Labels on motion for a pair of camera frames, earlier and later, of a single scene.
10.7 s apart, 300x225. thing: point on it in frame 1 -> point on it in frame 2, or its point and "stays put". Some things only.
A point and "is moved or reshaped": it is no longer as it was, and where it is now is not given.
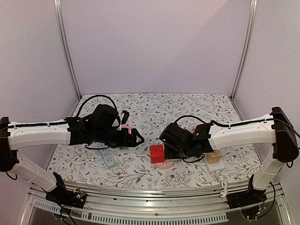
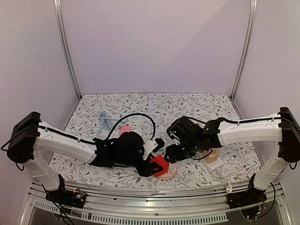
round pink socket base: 168,163 -> 170,173
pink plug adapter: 128,127 stays put
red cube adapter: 157,153 is moved or reshaped
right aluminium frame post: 251,25 stays put
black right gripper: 171,153 stays put
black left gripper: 125,143 -> 146,171
